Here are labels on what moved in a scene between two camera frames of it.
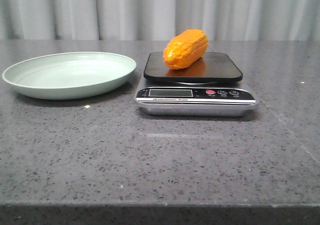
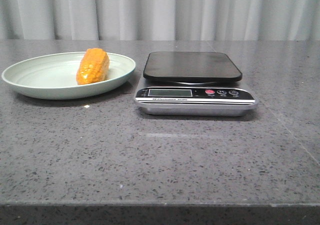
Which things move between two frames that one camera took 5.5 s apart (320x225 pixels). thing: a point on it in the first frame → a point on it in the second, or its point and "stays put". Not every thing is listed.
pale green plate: [67, 75] stays put
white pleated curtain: [158, 12] stays put
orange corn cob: [185, 49] → [94, 66]
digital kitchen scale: [207, 88] stays put
